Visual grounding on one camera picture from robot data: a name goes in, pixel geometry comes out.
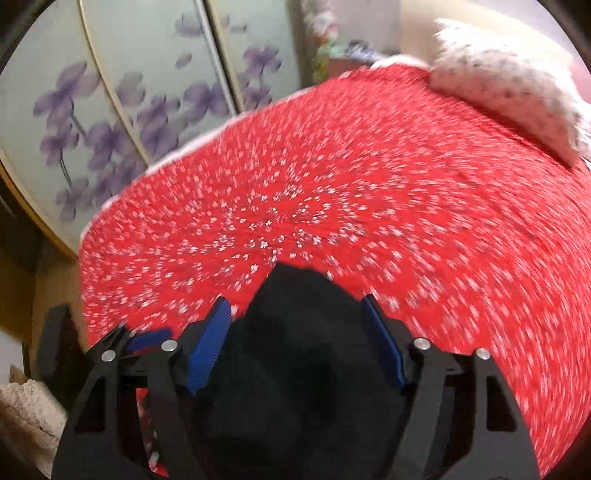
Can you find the black pants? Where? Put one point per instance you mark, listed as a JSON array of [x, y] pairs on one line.
[[295, 369]]

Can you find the wardrobe door with purple flowers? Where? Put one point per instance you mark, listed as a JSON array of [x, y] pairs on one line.
[[55, 138], [263, 60], [161, 69]]

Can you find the beige fluffy cloth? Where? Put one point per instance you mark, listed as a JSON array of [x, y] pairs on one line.
[[27, 415]]

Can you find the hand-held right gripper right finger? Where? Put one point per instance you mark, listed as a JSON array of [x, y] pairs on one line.
[[383, 341]]

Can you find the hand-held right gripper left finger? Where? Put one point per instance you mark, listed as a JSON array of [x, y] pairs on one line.
[[212, 346]]

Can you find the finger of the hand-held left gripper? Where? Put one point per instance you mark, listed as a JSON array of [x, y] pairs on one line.
[[144, 341]]

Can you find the white floral pillow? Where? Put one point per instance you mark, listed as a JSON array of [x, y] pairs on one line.
[[498, 83]]

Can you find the bed headboard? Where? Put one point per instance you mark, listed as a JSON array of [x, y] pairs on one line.
[[415, 27]]

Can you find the wooden nightstand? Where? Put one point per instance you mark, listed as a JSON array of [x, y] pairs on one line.
[[355, 57]]

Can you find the red floral bedspread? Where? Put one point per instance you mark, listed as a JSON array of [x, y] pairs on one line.
[[369, 207]]

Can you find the plush toy stack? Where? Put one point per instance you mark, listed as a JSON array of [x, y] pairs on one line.
[[319, 21]]

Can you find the green toy figure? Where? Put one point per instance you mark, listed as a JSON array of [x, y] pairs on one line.
[[322, 62]]

